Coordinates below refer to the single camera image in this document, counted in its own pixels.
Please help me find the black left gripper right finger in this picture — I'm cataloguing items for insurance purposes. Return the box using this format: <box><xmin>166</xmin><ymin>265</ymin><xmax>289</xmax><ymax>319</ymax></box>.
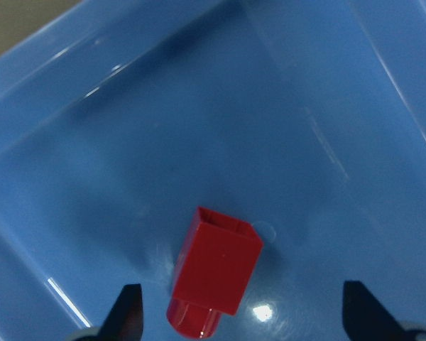
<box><xmin>342</xmin><ymin>281</ymin><xmax>412</xmax><ymax>340</ymax></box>

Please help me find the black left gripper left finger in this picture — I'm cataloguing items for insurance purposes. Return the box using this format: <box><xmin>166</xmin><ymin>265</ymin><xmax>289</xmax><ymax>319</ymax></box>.
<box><xmin>98</xmin><ymin>284</ymin><xmax>144</xmax><ymax>340</ymax></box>

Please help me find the red toy block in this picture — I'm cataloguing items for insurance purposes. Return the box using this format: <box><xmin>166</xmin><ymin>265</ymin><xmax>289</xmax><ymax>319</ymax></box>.
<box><xmin>166</xmin><ymin>207</ymin><xmax>263</xmax><ymax>340</ymax></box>

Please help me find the blue plastic tray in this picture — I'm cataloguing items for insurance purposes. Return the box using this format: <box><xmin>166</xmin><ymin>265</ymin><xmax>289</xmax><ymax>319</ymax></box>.
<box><xmin>0</xmin><ymin>1</ymin><xmax>426</xmax><ymax>340</ymax></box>

